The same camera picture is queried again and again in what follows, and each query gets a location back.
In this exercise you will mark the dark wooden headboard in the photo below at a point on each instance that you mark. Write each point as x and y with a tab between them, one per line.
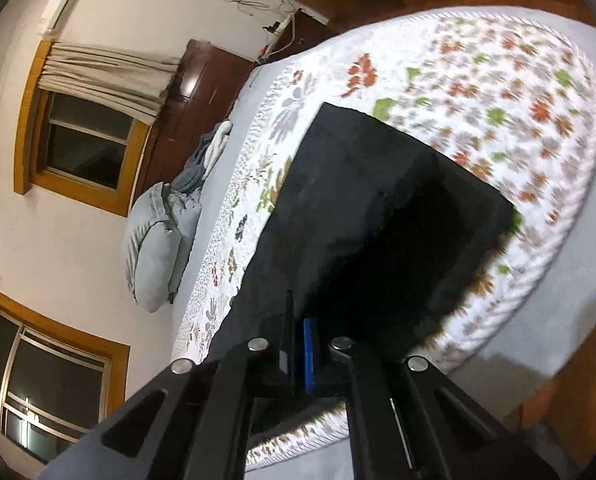
202	90

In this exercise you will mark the floral quilt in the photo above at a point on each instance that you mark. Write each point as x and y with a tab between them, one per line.
478	85

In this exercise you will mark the dark wooden nightstand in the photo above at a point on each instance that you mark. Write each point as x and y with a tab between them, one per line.
303	30

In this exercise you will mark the dark grey cloth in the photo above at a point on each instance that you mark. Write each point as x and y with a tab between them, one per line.
197	160

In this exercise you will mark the white cloth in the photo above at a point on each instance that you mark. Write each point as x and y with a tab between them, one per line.
219	141

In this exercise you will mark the beige curtain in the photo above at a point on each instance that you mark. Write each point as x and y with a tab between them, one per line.
107	77

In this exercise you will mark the black pants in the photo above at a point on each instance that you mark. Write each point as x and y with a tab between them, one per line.
378	220

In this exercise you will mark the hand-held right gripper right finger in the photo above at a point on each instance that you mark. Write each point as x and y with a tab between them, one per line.
309	355

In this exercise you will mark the curtained wooden frame window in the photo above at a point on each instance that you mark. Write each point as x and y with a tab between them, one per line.
85	145

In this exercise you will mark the wide wooden frame window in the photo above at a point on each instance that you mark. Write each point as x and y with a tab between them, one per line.
42	375

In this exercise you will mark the white power strip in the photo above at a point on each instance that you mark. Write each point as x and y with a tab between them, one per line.
278	25

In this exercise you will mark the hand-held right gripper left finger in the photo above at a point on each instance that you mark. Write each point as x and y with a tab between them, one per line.
287	355

